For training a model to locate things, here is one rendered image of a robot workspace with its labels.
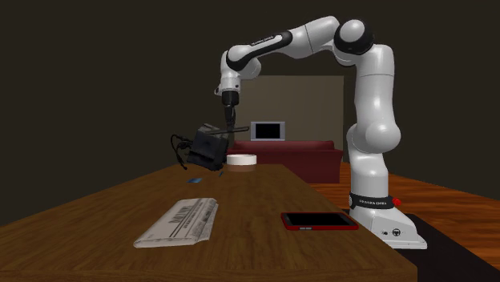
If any grey framed television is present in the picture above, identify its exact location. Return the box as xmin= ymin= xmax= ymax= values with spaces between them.
xmin=249 ymin=120 xmax=287 ymax=143

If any white and brown round container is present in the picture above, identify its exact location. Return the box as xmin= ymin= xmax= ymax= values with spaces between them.
xmin=226 ymin=153 xmax=258 ymax=173

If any dark red sofa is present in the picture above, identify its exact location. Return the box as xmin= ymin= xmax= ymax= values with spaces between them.
xmin=226 ymin=139 xmax=345 ymax=185

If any brown wooden table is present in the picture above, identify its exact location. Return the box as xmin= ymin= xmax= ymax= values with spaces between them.
xmin=0 ymin=163 xmax=419 ymax=282

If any folded newspaper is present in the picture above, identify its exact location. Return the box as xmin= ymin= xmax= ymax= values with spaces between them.
xmin=133 ymin=196 xmax=220 ymax=249

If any red smartphone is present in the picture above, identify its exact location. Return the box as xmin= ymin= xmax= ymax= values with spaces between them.
xmin=280 ymin=211 xmax=360 ymax=232

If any dark robot stand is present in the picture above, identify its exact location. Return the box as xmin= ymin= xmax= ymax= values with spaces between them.
xmin=342 ymin=208 xmax=500 ymax=282

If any black bag with straps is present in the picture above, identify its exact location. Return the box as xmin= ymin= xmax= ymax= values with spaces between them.
xmin=170 ymin=123 xmax=251 ymax=172

